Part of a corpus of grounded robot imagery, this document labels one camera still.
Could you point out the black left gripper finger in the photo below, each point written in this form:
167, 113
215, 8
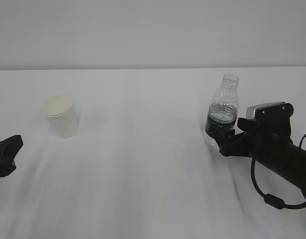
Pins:
9, 148

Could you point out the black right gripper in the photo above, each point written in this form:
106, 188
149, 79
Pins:
246, 143

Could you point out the clear plastic water bottle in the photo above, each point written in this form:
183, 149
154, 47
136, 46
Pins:
223, 107

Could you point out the white paper cup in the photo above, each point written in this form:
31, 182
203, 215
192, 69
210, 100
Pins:
59, 111

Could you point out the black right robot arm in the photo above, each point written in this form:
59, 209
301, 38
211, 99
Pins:
269, 144

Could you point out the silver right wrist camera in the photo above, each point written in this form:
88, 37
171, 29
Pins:
270, 112

